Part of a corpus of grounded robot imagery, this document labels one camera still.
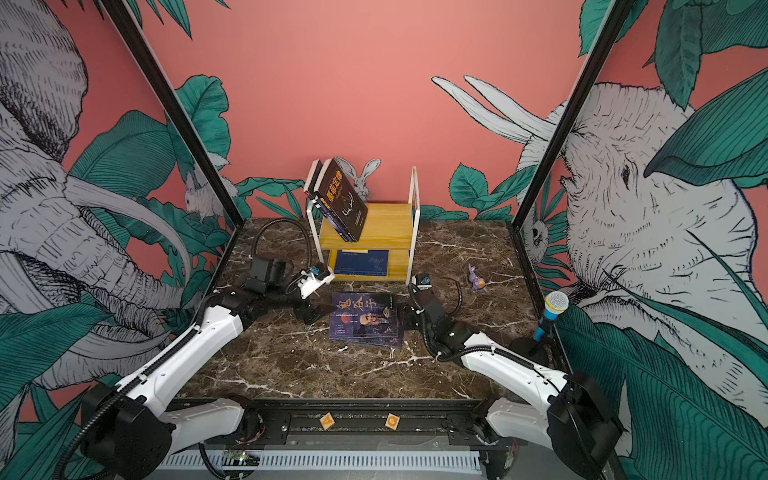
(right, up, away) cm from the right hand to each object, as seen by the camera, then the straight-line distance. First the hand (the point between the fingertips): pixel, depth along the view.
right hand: (401, 301), depth 83 cm
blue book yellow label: (-13, +10, +20) cm, 26 cm away
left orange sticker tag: (-19, -29, -9) cm, 36 cm away
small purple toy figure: (+26, +3, +17) cm, 31 cm away
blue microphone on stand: (+37, +2, -13) cm, 39 cm away
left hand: (-20, +4, -4) cm, 21 cm away
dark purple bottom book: (-10, -7, +8) cm, 15 cm away
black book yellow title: (-18, +28, +1) cm, 33 cm away
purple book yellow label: (-18, +22, -2) cm, 28 cm away
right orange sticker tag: (-3, -29, -8) cm, 31 cm away
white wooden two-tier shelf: (-5, +15, +21) cm, 26 cm away
